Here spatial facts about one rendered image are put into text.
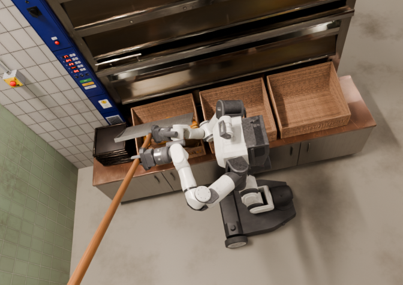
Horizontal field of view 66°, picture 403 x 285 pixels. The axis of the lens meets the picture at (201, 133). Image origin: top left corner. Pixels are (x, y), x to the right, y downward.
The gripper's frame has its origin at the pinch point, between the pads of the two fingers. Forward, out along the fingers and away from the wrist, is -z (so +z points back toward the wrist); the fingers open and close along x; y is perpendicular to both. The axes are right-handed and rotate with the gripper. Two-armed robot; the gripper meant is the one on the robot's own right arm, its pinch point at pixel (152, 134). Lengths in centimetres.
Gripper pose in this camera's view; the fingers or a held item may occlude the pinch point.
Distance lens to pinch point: 209.8
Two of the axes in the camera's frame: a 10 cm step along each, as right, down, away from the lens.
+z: 7.9, -0.1, -6.1
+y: 5.6, -3.7, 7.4
